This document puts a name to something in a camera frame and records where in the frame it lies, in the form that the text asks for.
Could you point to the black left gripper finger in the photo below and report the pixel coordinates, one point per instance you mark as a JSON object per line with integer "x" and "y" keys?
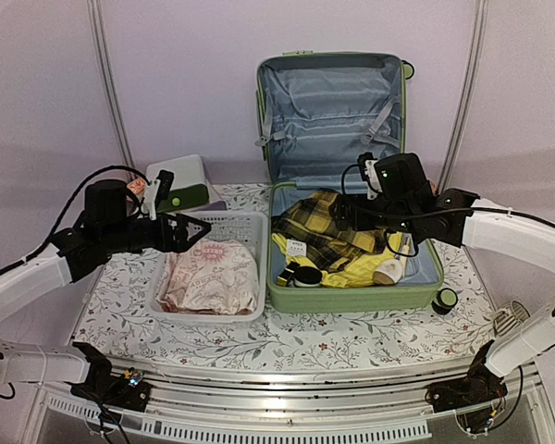
{"x": 189, "y": 230}
{"x": 157, "y": 191}

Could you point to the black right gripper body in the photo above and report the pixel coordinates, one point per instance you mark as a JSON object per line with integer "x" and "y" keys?
{"x": 396, "y": 215}

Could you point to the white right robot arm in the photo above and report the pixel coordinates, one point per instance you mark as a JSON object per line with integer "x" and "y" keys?
{"x": 400, "y": 198}

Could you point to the yellow black plaid cloth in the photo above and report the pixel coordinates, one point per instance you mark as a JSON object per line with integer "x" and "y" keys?
{"x": 328, "y": 247}

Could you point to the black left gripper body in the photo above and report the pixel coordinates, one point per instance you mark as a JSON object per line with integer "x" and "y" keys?
{"x": 120, "y": 239}

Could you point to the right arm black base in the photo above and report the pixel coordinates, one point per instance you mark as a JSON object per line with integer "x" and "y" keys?
{"x": 477, "y": 386}

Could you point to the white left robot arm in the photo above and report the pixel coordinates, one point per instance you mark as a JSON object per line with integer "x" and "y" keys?
{"x": 113, "y": 220}

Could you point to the white ribbed round object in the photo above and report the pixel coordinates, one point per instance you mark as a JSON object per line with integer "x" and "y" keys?
{"x": 508, "y": 317}

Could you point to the yellow garment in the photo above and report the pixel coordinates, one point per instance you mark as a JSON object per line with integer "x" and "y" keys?
{"x": 358, "y": 273}

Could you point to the cream round bottle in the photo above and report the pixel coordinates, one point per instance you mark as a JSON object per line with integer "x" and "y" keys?
{"x": 391, "y": 271}

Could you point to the white green drawer box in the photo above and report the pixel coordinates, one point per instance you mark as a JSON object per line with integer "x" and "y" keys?
{"x": 189, "y": 188}

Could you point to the pink printed white garment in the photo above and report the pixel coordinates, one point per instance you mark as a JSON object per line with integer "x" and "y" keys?
{"x": 211, "y": 278}

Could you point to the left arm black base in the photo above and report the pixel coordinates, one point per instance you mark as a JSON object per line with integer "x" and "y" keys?
{"x": 128, "y": 390}

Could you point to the small dark tube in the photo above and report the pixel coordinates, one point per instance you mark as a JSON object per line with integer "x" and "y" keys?
{"x": 286, "y": 276}

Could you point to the floral white table mat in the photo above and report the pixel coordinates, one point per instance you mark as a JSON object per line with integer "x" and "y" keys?
{"x": 116, "y": 322}

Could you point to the black lidded round jar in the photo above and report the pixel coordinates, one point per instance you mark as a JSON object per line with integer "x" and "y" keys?
{"x": 307, "y": 277}

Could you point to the white perforated plastic basket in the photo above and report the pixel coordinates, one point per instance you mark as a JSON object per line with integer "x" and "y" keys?
{"x": 248, "y": 228}

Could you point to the green hard-shell suitcase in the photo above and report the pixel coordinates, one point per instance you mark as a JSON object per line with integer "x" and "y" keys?
{"x": 317, "y": 113}

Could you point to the purple drawer box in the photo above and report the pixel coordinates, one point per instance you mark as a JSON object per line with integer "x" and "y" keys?
{"x": 217, "y": 206}

